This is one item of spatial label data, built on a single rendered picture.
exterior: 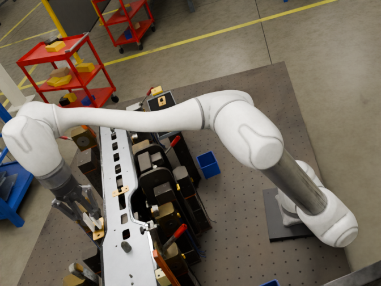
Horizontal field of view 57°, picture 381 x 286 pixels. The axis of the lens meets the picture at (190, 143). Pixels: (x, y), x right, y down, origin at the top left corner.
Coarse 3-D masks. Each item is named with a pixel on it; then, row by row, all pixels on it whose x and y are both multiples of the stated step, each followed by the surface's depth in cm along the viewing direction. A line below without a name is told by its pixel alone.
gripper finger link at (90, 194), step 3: (87, 189) 104; (90, 189) 105; (87, 192) 105; (90, 192) 105; (87, 195) 106; (90, 195) 106; (93, 195) 108; (90, 198) 107; (93, 198) 107; (90, 201) 107; (93, 201) 108; (96, 201) 111; (93, 204) 108; (96, 204) 110; (93, 207) 109; (96, 207) 109; (96, 210) 110
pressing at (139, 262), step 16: (112, 144) 197; (128, 144) 191; (112, 160) 185; (128, 160) 181; (112, 176) 175; (128, 176) 171; (128, 192) 162; (112, 208) 158; (128, 208) 155; (112, 224) 150; (128, 224) 148; (144, 224) 144; (112, 240) 144; (128, 240) 141; (144, 240) 139; (112, 256) 137; (128, 256) 135; (144, 256) 133; (112, 272) 132; (128, 272) 130; (144, 272) 127
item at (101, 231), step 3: (99, 219) 119; (102, 219) 118; (93, 222) 119; (102, 222) 117; (102, 225) 116; (96, 228) 115; (102, 228) 115; (96, 231) 115; (99, 231) 115; (102, 231) 114; (93, 234) 114; (96, 234) 114; (102, 234) 113; (93, 237) 113; (96, 237) 113; (99, 237) 113
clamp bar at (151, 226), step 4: (152, 220) 116; (148, 224) 116; (152, 224) 115; (156, 224) 116; (140, 228) 114; (144, 228) 115; (148, 228) 114; (152, 228) 114; (156, 228) 115; (140, 232) 114; (144, 232) 115; (152, 232) 114; (156, 232) 118; (152, 236) 116; (156, 236) 116; (152, 240) 117; (156, 240) 117; (156, 244) 118; (160, 244) 121; (156, 248) 120; (160, 248) 120; (160, 252) 121
